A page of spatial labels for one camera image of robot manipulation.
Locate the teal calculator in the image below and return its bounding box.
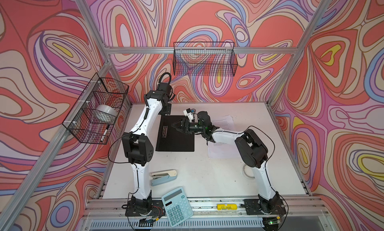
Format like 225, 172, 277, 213
162, 187, 194, 228

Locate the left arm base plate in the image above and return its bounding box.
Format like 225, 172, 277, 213
125, 199, 166, 218

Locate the left black wire basket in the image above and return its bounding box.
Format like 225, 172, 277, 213
62, 74, 129, 144

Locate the black marker pen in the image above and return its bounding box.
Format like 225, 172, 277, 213
100, 124, 110, 143

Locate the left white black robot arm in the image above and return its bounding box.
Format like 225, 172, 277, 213
122, 82, 173, 209

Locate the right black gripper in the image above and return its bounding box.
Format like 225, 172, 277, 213
171, 119, 205, 135

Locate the printed paper stack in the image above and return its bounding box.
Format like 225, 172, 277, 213
208, 115, 241, 159

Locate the black wire basket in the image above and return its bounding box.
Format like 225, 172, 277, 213
62, 74, 129, 144
173, 41, 238, 77

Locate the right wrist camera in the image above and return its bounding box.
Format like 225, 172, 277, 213
183, 108, 196, 121

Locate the white black file folder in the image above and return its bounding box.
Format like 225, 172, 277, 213
156, 115, 195, 152

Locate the clear tape roll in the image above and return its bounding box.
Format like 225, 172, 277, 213
242, 164, 255, 180

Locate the blue cream stapler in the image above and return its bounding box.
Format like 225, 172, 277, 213
150, 169, 178, 187

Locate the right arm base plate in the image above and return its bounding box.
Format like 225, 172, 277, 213
240, 198, 287, 216

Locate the yellow label sticker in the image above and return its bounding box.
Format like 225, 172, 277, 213
217, 204, 238, 211

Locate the back black wire basket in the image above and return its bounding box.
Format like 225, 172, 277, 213
173, 41, 238, 77

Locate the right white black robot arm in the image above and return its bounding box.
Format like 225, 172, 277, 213
172, 109, 281, 214

